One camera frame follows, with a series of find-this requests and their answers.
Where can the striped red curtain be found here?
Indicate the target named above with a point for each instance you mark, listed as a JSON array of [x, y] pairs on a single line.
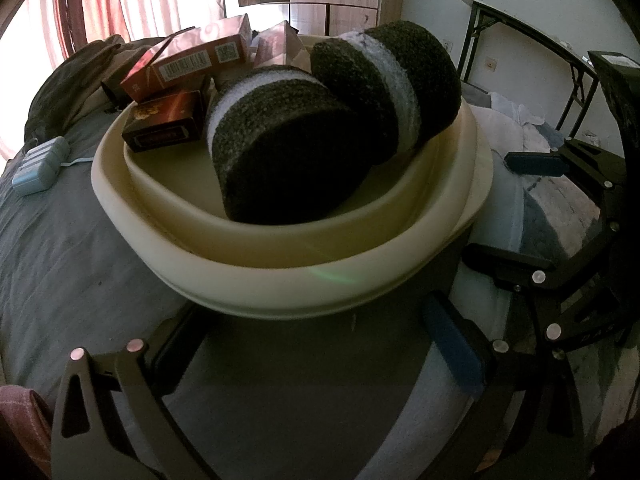
[[100, 5]]

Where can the dark red box gold print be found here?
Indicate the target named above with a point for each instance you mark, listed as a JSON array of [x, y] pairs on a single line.
[[162, 122]]

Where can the dark cookie shaped plush cushion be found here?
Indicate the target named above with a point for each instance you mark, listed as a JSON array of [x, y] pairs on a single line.
[[390, 80], [285, 155]]

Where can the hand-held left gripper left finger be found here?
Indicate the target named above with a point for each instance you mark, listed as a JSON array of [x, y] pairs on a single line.
[[170, 360]]

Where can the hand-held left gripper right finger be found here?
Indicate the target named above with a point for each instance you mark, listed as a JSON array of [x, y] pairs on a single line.
[[452, 346]]

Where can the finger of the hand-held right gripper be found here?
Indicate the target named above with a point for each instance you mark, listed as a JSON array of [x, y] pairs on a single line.
[[535, 164], [500, 262]]

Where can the cream plastic basin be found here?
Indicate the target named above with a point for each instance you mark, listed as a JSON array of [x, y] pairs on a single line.
[[280, 270]]

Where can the red box with barcode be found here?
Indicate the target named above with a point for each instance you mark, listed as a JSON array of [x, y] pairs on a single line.
[[195, 57]]

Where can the dark olive cloth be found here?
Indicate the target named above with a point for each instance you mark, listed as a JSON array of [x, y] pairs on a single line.
[[75, 80]]

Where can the grey blue power adapter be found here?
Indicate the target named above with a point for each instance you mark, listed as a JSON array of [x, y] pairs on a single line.
[[39, 165]]

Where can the white wall socket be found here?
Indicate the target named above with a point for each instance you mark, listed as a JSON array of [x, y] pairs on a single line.
[[490, 63], [447, 46]]

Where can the black leg folding table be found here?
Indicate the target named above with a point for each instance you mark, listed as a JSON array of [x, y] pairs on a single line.
[[525, 45]]

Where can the pink plaid clothing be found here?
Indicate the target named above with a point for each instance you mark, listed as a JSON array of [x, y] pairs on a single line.
[[22, 425]]

